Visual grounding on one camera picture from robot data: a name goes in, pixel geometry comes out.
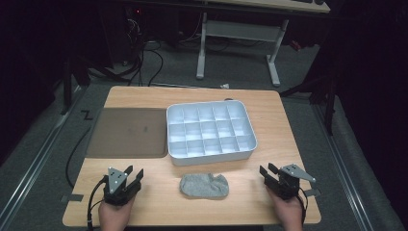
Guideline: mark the white compartment organizer box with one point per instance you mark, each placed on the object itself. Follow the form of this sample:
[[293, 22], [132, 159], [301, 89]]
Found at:
[[210, 133]]

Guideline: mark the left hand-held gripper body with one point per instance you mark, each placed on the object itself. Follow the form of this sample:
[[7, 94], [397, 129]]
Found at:
[[117, 189]]

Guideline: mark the black metal stand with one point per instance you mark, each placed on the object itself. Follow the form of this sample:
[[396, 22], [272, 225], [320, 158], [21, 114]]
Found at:
[[328, 96], [67, 86]]

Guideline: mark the metal floor rail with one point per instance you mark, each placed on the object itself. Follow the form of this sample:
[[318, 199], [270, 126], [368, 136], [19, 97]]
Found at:
[[340, 163], [35, 163]]

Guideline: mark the brown rectangular mat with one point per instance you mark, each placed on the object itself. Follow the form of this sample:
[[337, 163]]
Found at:
[[128, 133]]

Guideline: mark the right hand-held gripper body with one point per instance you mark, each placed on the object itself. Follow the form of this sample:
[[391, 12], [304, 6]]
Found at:
[[285, 184]]

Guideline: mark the small red object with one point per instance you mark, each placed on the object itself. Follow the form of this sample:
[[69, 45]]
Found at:
[[295, 45]]

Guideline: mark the white-legged desk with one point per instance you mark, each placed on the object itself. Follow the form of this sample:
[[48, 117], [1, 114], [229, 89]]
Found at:
[[240, 30]]

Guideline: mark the white paper scrap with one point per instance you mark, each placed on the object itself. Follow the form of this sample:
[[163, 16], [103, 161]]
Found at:
[[225, 86]]

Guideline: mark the grey sock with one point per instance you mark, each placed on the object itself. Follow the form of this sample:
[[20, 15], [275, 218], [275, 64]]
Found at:
[[205, 186]]

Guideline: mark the grey tape piece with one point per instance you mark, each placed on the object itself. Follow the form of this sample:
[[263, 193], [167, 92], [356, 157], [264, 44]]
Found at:
[[312, 192], [72, 198]]

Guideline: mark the person's right hand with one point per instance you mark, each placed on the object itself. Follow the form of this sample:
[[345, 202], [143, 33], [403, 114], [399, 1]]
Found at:
[[288, 215]]

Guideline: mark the person's left hand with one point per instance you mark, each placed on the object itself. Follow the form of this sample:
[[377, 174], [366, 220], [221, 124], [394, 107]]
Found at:
[[114, 216]]

